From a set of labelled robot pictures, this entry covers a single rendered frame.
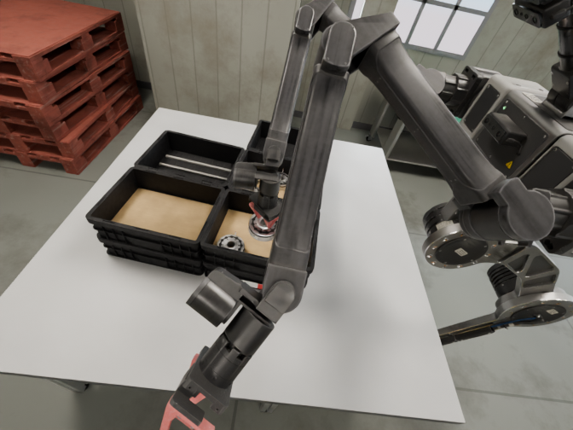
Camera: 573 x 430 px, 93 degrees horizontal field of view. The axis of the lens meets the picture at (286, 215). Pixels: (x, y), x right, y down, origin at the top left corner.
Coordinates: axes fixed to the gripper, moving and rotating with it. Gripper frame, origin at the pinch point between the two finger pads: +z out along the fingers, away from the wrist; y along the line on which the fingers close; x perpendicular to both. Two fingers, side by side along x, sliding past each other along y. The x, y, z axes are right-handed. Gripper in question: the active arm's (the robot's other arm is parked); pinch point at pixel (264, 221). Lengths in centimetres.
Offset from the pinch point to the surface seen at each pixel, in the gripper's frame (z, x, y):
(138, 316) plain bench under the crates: 33, -44, -12
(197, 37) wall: 18, 90, -191
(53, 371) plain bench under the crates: 32, -69, -12
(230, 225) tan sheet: 22.0, -0.3, -18.9
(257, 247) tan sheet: 21.9, 1.7, -3.6
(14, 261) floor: 103, -88, -127
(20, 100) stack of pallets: 47, -40, -205
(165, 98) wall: 76, 64, -216
